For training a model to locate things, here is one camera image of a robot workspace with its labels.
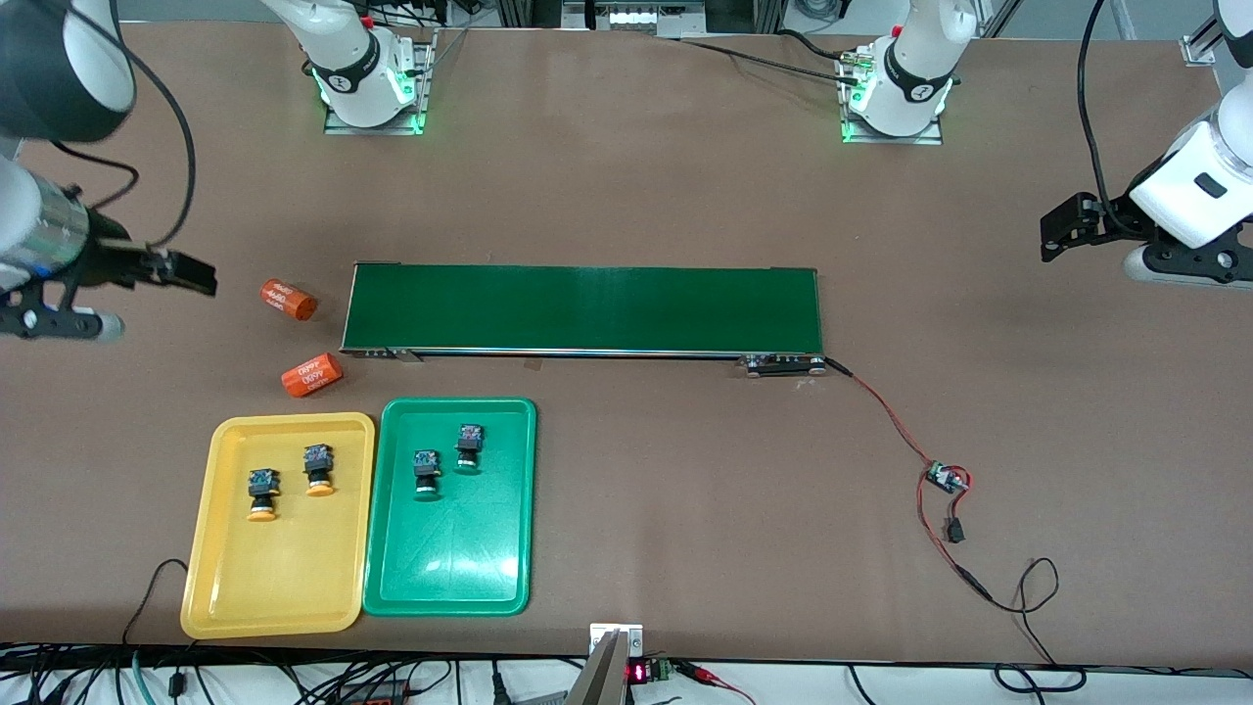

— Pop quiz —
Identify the orange 4680 battery cylinder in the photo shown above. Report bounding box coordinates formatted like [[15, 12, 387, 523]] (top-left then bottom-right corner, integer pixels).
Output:
[[282, 354, 345, 400], [259, 279, 318, 322]]

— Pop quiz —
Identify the thin black power cable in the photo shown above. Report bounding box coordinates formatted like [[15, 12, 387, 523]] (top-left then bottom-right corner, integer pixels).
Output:
[[984, 556, 1088, 691]]

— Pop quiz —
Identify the green conveyor belt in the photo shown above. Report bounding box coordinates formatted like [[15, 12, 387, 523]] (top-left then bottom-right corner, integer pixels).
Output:
[[340, 261, 828, 378]]

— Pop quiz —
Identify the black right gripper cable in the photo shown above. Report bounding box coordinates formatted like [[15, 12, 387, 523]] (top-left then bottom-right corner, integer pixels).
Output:
[[49, 44, 197, 248]]

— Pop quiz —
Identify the red clip lead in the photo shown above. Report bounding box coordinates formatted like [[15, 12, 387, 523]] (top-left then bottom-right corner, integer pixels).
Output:
[[675, 661, 760, 705]]

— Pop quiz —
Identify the black base cable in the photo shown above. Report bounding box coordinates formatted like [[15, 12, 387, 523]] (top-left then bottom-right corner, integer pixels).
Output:
[[675, 37, 862, 84]]

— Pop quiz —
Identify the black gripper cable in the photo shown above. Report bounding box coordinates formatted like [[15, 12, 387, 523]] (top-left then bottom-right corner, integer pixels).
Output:
[[49, 44, 197, 248], [1077, 0, 1127, 221]]

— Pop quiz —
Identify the red black power wire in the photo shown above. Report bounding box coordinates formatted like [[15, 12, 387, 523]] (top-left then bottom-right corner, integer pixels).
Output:
[[917, 485, 992, 600]]

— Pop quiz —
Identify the yellow plastic tray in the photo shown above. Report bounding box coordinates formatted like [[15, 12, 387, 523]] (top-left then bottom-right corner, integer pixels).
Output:
[[179, 412, 377, 639]]

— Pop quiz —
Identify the grey metal beam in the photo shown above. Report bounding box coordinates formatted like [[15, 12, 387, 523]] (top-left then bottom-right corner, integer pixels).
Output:
[[566, 632, 629, 705]]

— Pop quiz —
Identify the thin black table cable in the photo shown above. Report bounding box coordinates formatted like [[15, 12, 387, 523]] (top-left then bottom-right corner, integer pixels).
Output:
[[122, 558, 189, 647]]

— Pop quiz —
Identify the aluminium frame profile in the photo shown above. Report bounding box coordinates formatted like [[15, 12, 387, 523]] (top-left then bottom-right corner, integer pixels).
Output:
[[1182, 20, 1225, 68]]

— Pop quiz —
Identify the green plastic tray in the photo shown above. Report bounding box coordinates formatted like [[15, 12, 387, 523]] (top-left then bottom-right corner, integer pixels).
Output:
[[362, 397, 538, 618]]

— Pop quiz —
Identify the black inline switch red lead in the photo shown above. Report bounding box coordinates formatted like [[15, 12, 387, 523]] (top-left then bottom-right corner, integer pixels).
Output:
[[945, 468, 972, 545]]

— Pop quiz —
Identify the silver equipment box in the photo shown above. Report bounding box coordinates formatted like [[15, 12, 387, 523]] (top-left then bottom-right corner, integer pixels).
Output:
[[563, 0, 706, 38]]

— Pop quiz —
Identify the silver mount bracket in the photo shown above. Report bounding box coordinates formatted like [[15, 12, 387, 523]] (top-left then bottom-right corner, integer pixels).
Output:
[[590, 624, 644, 659]]

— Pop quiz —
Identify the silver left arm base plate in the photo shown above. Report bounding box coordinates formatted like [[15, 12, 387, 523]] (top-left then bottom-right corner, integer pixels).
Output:
[[840, 49, 946, 146]]

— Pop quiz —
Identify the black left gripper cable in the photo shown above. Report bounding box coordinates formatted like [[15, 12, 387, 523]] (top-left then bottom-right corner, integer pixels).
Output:
[[1077, 0, 1127, 221]]

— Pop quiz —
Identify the red black conveyor wire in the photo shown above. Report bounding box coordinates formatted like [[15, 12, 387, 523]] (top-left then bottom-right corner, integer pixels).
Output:
[[827, 360, 936, 469]]

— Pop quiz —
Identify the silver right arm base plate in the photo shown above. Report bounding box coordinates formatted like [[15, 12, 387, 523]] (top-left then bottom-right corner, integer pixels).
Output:
[[323, 29, 437, 136]]

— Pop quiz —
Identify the yellow mushroom push button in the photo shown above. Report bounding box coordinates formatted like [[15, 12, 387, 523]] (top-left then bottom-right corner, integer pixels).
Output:
[[246, 469, 282, 523], [302, 444, 336, 497]]

